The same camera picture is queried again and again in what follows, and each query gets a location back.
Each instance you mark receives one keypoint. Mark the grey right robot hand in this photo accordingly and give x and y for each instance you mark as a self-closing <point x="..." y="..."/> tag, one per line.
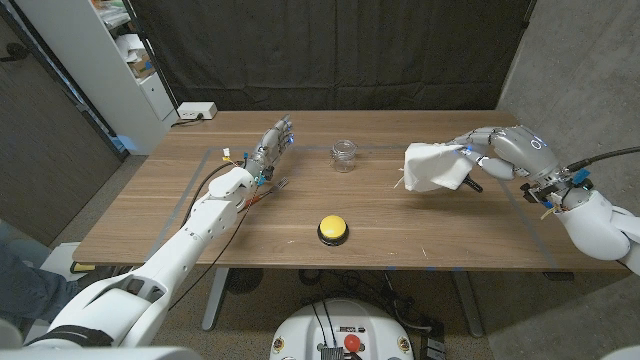
<point x="520" y="147"/>

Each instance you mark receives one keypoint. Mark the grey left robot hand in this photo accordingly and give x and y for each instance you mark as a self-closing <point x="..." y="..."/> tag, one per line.
<point x="267" y="150"/>

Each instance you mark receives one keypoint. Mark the white cloth napkin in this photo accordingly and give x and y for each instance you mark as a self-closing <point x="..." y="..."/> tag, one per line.
<point x="432" y="167"/>

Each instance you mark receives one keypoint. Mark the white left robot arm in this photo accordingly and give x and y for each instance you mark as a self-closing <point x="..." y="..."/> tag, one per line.
<point x="200" y="225"/>

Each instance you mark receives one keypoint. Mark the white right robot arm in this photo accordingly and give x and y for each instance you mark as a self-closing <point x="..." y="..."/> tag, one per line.
<point x="595" y="225"/>

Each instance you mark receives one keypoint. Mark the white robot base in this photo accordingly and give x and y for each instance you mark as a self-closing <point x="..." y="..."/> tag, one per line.
<point x="310" y="335"/>

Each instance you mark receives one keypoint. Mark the clear glass jar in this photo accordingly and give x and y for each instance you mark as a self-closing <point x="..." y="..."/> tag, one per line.
<point x="343" y="157"/>

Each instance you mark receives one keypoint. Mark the white power strip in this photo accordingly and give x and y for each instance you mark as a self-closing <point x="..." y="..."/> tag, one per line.
<point x="196" y="110"/>

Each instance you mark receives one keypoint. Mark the yellow button black base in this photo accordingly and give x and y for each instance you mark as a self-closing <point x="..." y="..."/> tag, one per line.
<point x="333" y="227"/>

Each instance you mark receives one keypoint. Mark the black backdrop curtain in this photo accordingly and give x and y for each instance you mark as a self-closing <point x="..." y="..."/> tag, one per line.
<point x="330" y="55"/>

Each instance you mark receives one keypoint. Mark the round black floor fan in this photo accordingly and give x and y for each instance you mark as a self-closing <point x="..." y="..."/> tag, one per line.
<point x="244" y="280"/>

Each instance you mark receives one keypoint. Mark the cardboard box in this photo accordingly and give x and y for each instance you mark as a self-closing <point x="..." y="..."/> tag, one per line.
<point x="142" y="65"/>

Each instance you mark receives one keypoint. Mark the grey table leg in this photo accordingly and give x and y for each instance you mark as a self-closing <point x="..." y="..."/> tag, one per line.
<point x="469" y="305"/>
<point x="215" y="300"/>

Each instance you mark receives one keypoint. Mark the white shelf cabinet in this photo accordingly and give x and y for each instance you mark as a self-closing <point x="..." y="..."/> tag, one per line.
<point x="95" y="75"/>

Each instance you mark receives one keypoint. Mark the black power adapter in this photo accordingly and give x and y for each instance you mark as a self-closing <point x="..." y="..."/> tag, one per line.
<point x="432" y="345"/>

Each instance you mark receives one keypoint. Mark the dark wooden door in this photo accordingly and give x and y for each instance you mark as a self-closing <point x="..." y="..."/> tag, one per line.
<point x="45" y="150"/>

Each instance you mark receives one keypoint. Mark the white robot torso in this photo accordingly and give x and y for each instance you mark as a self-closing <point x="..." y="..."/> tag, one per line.
<point x="100" y="354"/>

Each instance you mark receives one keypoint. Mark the person in jeans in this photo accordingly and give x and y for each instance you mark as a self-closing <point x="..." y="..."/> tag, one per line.
<point x="25" y="290"/>

